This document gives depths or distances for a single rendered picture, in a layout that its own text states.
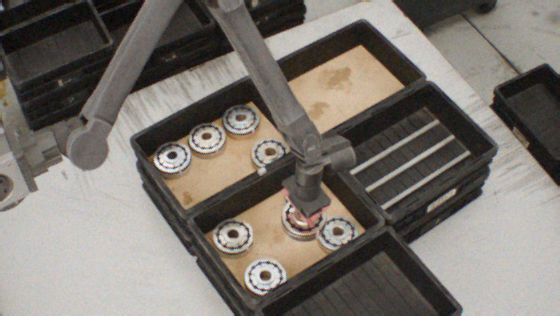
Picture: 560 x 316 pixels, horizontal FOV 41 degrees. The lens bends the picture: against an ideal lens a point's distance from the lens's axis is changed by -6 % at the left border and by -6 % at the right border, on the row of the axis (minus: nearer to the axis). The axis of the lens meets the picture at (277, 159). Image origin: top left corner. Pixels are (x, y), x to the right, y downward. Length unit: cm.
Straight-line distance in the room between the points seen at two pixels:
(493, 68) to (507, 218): 145
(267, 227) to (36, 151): 80
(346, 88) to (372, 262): 58
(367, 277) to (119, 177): 80
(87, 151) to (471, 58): 248
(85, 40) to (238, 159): 108
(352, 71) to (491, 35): 152
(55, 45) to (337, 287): 159
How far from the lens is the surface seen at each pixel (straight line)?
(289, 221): 182
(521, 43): 381
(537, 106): 318
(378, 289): 198
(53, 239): 228
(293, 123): 159
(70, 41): 307
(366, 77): 237
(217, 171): 216
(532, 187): 239
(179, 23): 320
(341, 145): 168
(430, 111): 231
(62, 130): 146
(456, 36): 375
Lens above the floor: 259
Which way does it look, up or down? 54 degrees down
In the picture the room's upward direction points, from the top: 1 degrees counter-clockwise
